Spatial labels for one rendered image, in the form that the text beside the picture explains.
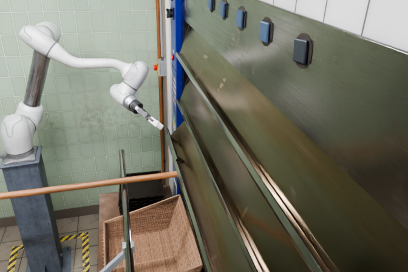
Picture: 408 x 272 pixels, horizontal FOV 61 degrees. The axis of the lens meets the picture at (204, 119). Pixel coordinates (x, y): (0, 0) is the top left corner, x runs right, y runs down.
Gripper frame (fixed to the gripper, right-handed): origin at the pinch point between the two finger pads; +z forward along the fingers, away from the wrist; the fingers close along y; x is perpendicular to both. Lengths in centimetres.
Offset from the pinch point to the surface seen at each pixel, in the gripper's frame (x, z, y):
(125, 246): 42, 52, -41
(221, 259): 19, 85, -43
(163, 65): -33, -40, 22
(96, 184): 38.5, 13.6, -27.7
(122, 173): 29.8, 12.9, -14.7
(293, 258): 0, 105, -75
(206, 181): 4, 56, -25
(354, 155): -21, 105, -106
